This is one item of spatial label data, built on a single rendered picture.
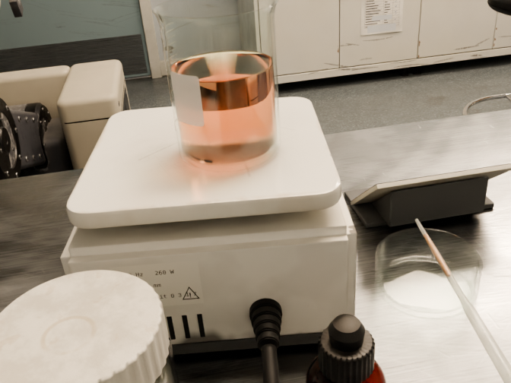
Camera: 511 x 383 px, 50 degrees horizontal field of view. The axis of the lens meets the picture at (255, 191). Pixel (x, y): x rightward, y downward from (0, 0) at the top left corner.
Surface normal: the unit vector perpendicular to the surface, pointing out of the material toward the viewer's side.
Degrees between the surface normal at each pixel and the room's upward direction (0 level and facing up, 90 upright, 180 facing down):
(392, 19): 88
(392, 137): 0
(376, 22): 88
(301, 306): 90
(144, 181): 0
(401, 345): 0
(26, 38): 90
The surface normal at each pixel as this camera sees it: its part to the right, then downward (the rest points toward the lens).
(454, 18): 0.18, 0.48
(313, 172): -0.07, -0.87
